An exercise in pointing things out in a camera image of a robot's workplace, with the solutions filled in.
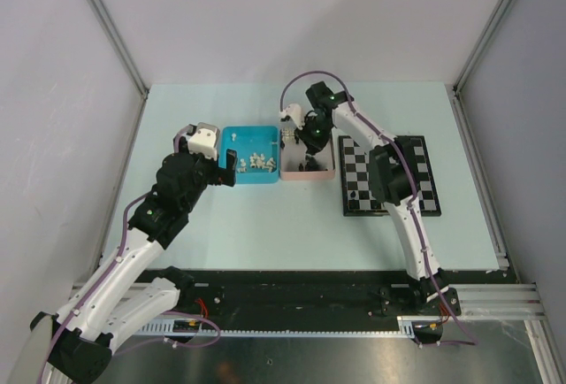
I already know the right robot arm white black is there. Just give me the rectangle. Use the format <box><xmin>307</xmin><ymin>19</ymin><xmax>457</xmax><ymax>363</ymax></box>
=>
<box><xmin>291</xmin><ymin>81</ymin><xmax>448</xmax><ymax>314</ymax></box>

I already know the black silver chessboard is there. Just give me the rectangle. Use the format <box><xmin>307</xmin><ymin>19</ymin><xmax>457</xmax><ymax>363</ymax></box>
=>
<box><xmin>338</xmin><ymin>135</ymin><xmax>441</xmax><ymax>217</ymax></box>

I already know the grey cable duct strip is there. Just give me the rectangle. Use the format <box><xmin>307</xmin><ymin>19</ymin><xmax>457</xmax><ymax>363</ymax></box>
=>
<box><xmin>134</xmin><ymin>318</ymin><xmax>415</xmax><ymax>339</ymax></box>

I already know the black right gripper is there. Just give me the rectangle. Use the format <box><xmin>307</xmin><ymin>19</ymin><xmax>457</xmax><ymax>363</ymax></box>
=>
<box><xmin>294</xmin><ymin>116</ymin><xmax>333</xmax><ymax>156</ymax></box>

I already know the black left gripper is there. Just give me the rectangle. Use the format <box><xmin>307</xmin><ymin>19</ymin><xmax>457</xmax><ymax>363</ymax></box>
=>
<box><xmin>173</xmin><ymin>135</ymin><xmax>236</xmax><ymax>212</ymax></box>

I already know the aluminium frame post right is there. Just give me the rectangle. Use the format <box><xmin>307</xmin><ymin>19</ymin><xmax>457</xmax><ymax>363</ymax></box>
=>
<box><xmin>452</xmin><ymin>0</ymin><xmax>516</xmax><ymax>94</ymax></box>

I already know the white chess pieces cluster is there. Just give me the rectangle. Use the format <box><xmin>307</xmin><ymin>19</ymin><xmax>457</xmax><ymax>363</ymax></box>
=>
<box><xmin>236</xmin><ymin>152</ymin><xmax>277</xmax><ymax>173</ymax></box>

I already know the aluminium frame post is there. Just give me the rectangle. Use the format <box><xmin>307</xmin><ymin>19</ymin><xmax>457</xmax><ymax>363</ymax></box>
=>
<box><xmin>452</xmin><ymin>0</ymin><xmax>516</xmax><ymax>94</ymax></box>
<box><xmin>86</xmin><ymin>0</ymin><xmax>149</xmax><ymax>100</ymax></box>

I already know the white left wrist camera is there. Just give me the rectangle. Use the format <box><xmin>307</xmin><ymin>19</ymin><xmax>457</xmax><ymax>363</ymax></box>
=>
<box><xmin>186</xmin><ymin>122</ymin><xmax>220</xmax><ymax>160</ymax></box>

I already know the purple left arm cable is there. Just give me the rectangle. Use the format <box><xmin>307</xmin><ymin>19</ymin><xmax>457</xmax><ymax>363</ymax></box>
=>
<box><xmin>34</xmin><ymin>125</ymin><xmax>222</xmax><ymax>384</ymax></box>

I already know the pink plastic tray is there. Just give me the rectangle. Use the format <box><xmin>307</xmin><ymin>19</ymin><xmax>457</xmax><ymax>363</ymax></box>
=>
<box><xmin>279</xmin><ymin>126</ymin><xmax>336</xmax><ymax>180</ymax></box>

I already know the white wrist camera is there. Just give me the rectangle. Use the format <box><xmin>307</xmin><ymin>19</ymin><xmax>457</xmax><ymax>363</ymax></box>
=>
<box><xmin>279</xmin><ymin>104</ymin><xmax>305</xmax><ymax>130</ymax></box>
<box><xmin>186</xmin><ymin>122</ymin><xmax>220</xmax><ymax>160</ymax></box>

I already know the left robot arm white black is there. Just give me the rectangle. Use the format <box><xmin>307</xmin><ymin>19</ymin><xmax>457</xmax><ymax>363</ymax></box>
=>
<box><xmin>32</xmin><ymin>149</ymin><xmax>237</xmax><ymax>383</ymax></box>

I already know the aluminium frame post left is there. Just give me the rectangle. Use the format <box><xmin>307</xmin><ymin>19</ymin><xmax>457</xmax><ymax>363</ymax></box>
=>
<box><xmin>86</xmin><ymin>0</ymin><xmax>149</xmax><ymax>100</ymax></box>

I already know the blue plastic tray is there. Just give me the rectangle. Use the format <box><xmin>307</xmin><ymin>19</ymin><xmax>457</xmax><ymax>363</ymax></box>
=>
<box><xmin>220</xmin><ymin>126</ymin><xmax>279</xmax><ymax>185</ymax></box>

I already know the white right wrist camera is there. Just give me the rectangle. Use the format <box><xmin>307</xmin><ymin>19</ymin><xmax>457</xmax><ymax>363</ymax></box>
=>
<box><xmin>279</xmin><ymin>104</ymin><xmax>305</xmax><ymax>130</ymax></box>

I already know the black chess pieces cluster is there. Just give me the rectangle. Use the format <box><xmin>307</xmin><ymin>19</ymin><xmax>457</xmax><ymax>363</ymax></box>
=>
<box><xmin>298</xmin><ymin>159</ymin><xmax>320</xmax><ymax>173</ymax></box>

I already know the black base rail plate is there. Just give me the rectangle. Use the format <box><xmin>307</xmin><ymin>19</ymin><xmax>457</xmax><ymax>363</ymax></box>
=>
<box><xmin>90</xmin><ymin>268</ymin><xmax>463</xmax><ymax>336</ymax></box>

